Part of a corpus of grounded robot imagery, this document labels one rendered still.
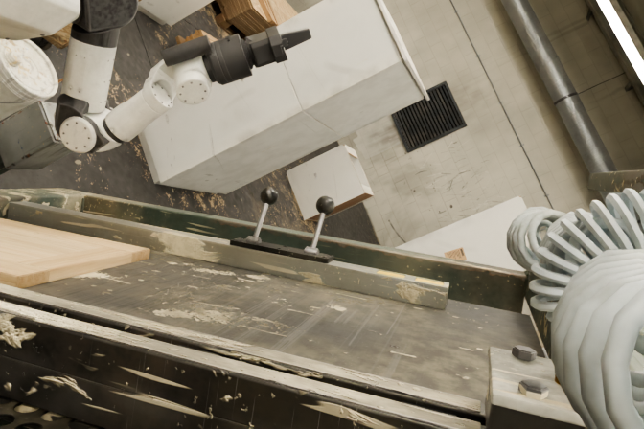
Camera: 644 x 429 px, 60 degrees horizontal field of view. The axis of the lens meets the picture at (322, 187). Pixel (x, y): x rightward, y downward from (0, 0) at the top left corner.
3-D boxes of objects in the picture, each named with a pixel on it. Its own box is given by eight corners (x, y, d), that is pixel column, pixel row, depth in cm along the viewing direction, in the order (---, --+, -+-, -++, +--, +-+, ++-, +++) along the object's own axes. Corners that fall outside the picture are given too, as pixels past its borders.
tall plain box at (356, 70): (196, 131, 449) (396, 27, 405) (221, 200, 436) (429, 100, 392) (124, 105, 364) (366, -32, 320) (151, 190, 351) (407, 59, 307)
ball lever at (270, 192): (245, 249, 112) (265, 191, 117) (263, 252, 111) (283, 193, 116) (240, 241, 108) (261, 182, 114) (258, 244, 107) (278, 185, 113)
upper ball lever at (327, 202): (302, 259, 108) (320, 199, 114) (321, 263, 107) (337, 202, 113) (298, 253, 105) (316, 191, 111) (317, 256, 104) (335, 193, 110)
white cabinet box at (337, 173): (300, 176, 656) (355, 149, 638) (317, 221, 644) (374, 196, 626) (286, 171, 614) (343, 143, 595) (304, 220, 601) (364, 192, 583)
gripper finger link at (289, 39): (312, 39, 116) (284, 50, 116) (308, 25, 114) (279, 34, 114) (313, 41, 114) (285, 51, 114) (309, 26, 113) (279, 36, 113)
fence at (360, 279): (24, 218, 128) (26, 201, 127) (446, 304, 102) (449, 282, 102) (7, 219, 123) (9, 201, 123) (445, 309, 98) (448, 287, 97)
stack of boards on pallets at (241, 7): (274, 29, 866) (299, 14, 854) (297, 86, 844) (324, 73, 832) (188, -51, 634) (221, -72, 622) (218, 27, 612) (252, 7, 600)
